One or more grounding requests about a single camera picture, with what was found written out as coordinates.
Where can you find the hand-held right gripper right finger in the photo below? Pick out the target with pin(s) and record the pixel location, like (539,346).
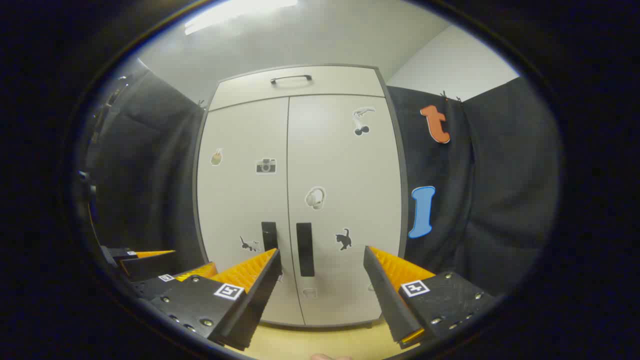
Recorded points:
(387,295)

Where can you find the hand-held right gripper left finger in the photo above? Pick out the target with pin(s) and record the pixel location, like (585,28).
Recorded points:
(260,295)

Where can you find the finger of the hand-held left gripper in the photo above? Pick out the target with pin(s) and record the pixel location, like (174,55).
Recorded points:
(155,286)
(150,265)

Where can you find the white double-door shoe cabinet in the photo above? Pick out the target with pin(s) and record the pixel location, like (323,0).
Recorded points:
(404,215)

